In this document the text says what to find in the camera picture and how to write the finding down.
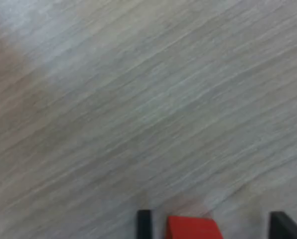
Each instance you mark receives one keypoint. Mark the red cube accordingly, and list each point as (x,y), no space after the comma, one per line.
(192,227)

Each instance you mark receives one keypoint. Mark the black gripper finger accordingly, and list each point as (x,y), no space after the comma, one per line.
(281,227)
(144,225)

